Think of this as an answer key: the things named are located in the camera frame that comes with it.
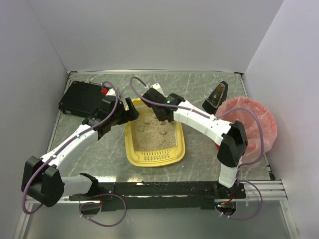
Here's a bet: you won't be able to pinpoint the yellow litter box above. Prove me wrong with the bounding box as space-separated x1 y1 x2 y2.
125 99 186 167

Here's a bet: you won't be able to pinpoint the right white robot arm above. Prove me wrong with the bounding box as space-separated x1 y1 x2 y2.
141 88 248 189

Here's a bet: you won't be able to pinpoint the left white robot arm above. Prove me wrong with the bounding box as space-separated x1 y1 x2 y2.
21 96 139 207

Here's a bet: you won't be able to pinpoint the cat litter pellets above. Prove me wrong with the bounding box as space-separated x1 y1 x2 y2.
131 106 176 151

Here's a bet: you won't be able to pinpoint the black flat box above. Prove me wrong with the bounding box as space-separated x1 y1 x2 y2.
58 81 112 118

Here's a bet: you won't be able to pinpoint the black metronome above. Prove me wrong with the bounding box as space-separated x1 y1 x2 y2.
202 81 228 115

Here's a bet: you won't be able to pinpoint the red basket with bag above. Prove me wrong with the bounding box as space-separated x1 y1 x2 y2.
215 97 277 163

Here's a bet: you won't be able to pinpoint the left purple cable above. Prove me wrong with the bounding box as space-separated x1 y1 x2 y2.
21 81 128 227

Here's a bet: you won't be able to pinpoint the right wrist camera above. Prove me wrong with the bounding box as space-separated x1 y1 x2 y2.
149 83 166 96

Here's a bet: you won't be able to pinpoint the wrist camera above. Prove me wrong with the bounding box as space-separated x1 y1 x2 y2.
101 86 119 96
149 83 166 96

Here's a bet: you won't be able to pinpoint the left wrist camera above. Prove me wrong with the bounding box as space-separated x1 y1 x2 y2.
101 86 119 96

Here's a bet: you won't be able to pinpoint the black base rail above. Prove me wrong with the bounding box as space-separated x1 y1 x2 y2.
69 181 246 212

